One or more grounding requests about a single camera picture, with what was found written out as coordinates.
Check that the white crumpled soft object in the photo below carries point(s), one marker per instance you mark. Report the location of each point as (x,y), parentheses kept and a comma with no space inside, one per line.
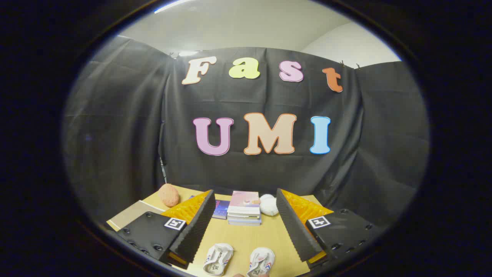
(268,205)

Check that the orange porous ball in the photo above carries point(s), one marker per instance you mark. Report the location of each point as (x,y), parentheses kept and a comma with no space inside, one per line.
(168,195)

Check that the black backdrop cloth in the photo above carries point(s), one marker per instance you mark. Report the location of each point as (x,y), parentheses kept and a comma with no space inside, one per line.
(115,134)

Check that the dark blue book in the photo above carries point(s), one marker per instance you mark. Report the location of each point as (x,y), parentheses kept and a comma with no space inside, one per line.
(221,209)

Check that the pink cover book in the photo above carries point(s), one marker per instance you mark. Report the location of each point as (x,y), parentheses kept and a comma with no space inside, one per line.
(244,199)

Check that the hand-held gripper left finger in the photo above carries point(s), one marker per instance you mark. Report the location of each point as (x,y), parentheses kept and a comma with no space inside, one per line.
(196,230)

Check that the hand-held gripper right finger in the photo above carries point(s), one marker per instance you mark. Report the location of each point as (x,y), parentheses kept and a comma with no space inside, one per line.
(296,227)

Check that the white book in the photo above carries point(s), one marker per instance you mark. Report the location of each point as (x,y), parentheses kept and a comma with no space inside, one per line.
(243,215)

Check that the white shoe with striped sides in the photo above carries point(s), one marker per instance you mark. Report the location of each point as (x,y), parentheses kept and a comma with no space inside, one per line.
(261,262)
(217,260)

